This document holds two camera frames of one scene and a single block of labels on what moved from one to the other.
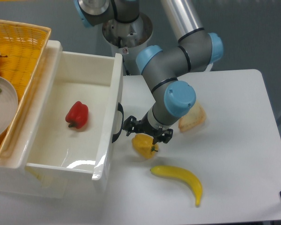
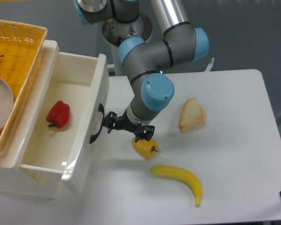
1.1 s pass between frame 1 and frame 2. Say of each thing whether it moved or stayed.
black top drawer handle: moved
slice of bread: stayed
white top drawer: moved
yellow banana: stayed
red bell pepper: moved
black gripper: moved
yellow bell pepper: stayed
